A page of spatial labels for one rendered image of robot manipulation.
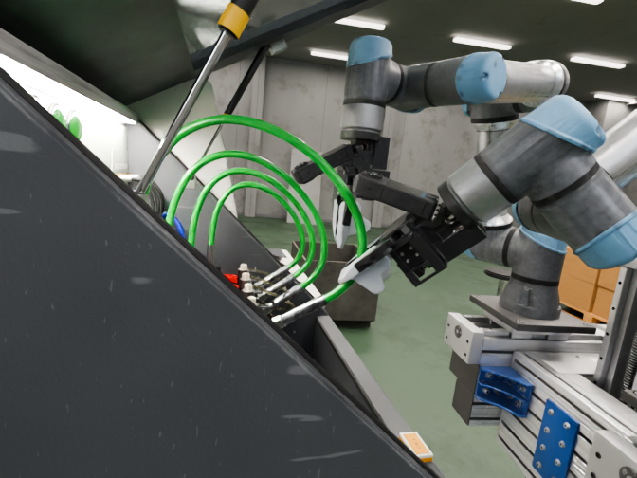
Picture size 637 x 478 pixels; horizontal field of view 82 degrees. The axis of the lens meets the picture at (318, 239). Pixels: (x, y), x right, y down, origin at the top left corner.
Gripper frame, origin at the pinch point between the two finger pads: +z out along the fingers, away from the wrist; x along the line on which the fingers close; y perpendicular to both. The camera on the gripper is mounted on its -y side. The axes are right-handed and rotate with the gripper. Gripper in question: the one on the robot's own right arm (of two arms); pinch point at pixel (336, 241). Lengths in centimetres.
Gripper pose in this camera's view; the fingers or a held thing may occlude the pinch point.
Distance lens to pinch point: 68.3
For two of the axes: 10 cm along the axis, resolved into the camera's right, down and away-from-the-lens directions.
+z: -1.0, 9.8, 1.7
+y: 9.6, 0.5, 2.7
